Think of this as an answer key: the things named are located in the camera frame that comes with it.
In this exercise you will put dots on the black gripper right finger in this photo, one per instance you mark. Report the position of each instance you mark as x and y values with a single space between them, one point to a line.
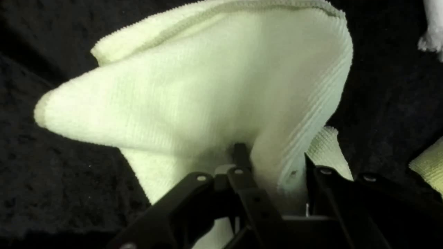
378 212

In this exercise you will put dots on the white cloth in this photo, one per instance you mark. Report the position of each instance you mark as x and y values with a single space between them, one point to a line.
207 92

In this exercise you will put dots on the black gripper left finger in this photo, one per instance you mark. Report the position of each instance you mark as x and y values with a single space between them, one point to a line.
221 208

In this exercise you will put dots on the black table cover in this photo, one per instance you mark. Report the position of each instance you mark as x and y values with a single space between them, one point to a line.
45 194

